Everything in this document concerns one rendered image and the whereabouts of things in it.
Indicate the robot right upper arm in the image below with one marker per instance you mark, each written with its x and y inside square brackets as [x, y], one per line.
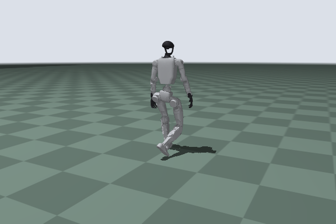
[180, 64]

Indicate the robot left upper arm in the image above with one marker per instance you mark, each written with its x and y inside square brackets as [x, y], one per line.
[154, 78]

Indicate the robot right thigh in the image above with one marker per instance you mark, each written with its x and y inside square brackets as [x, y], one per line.
[177, 110]

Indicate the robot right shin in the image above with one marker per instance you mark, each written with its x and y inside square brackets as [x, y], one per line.
[172, 136]

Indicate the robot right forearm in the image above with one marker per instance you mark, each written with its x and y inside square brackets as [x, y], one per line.
[187, 87]

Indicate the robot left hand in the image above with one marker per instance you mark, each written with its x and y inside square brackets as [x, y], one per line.
[153, 104]

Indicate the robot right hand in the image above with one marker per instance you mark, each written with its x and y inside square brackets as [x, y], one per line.
[191, 100]

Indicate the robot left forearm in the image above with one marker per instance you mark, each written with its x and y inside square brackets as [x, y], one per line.
[153, 87]

